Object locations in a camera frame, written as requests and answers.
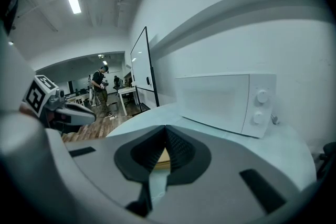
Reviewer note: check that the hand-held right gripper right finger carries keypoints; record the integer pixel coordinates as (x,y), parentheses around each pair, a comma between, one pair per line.
(225,181)

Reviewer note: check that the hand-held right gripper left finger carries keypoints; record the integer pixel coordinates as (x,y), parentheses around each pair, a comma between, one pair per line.
(99,165)

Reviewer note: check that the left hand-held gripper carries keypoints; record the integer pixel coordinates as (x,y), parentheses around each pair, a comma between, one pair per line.
(52,105)

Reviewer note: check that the tan wooden board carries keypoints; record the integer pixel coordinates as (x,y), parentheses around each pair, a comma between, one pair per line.
(164,158)

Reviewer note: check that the white table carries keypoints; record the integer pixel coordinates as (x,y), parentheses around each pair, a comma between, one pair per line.
(127,90)

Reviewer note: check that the white microwave oven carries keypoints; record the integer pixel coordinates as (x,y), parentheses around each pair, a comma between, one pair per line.
(223,102)

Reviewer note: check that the black-framed whiteboard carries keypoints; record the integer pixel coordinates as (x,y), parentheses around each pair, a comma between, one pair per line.
(141,68)

